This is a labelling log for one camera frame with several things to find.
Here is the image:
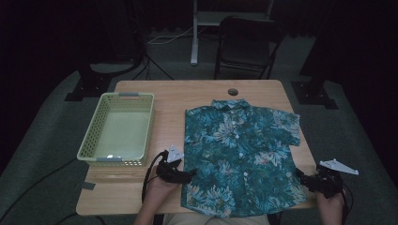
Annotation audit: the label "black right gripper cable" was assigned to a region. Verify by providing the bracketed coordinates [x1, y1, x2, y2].
[341, 182, 355, 225]

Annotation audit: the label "black stand base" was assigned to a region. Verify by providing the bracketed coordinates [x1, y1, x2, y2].
[290, 80, 340, 111]
[64, 62, 140, 102]

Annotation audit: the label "person's left hand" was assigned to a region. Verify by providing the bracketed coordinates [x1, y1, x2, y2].
[145, 176, 182, 205]

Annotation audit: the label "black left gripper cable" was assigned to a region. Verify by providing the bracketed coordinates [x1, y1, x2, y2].
[141, 149, 170, 203]

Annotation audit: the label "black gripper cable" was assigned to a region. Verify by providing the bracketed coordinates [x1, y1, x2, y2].
[141, 149, 170, 203]
[341, 182, 355, 225]

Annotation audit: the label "person's beige pants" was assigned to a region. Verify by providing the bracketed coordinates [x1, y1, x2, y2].
[162, 213, 270, 225]

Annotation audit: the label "teal floral short-sleeve shirt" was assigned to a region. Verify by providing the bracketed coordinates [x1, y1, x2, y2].
[180, 98, 308, 218]

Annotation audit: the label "white metal desk frame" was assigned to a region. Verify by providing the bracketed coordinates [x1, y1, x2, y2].
[190, 0, 276, 67]

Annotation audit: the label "black tripod stand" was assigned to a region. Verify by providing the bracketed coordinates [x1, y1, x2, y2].
[130, 46, 175, 81]

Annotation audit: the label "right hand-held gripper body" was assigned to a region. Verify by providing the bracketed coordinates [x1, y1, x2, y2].
[308, 157, 360, 200]

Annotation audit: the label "black folding chair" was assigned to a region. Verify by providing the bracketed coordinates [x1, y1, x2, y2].
[213, 15, 286, 81]

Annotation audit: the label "pale green perforated plastic basket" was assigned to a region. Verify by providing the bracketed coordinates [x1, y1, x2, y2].
[76, 91, 156, 167]

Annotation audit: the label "black floor cable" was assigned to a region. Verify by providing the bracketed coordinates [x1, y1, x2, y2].
[55, 212, 108, 225]
[0, 157, 79, 221]

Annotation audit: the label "white floor cable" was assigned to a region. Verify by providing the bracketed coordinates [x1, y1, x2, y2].
[146, 25, 208, 45]

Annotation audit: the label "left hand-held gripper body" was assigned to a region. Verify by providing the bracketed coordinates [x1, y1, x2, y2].
[155, 144, 188, 186]

